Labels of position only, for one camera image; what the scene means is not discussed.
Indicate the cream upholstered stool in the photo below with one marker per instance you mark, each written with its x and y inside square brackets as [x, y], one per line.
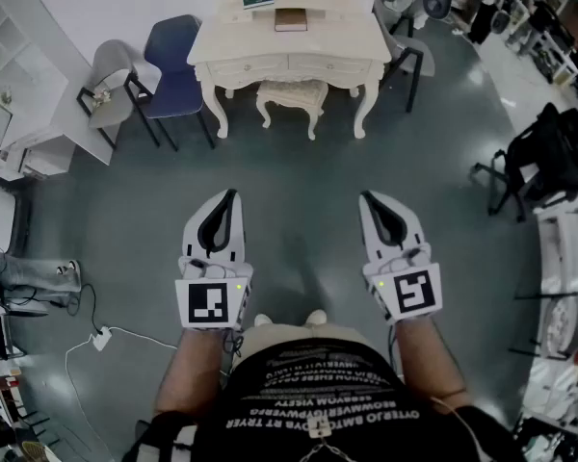
[293, 93]

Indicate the person's beige trousers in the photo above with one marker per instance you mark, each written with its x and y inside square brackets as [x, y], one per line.
[289, 335]

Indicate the person's right white shoe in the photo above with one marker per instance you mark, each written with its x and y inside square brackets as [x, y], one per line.
[317, 316]

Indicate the person's left forearm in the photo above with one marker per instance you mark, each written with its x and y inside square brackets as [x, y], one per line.
[192, 368]

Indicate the person's black printed t-shirt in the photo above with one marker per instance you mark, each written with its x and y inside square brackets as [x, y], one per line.
[318, 392]

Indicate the white shelf unit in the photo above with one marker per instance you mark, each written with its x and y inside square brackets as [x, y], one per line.
[9, 41]

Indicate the person's white shoe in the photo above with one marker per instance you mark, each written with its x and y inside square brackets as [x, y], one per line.
[263, 320]
[317, 316]

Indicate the brown book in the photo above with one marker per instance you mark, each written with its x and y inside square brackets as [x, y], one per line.
[290, 19]

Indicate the white table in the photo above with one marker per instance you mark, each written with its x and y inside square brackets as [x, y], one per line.
[82, 123]

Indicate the person's left white shoe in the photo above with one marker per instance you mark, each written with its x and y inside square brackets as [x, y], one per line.
[263, 320]

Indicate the cream ornate dressing table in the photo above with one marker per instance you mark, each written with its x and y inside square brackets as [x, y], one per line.
[250, 41]

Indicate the grey chair with black legs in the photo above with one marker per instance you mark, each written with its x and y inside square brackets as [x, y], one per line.
[111, 63]
[412, 48]
[573, 325]

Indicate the person's right forearm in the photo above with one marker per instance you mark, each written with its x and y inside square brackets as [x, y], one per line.
[428, 359]

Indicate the black office chair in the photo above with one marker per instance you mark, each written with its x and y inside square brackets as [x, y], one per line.
[554, 152]

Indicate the small flower bunch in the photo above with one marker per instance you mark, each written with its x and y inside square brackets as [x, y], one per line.
[101, 98]

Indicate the blue chair with black legs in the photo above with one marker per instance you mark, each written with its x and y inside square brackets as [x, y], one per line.
[171, 65]

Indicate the white power strip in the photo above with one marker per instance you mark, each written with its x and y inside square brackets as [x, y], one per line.
[101, 339]

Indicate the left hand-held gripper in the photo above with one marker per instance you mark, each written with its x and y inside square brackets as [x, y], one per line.
[207, 301]

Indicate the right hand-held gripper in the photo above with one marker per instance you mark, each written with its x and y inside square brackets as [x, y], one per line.
[414, 294]

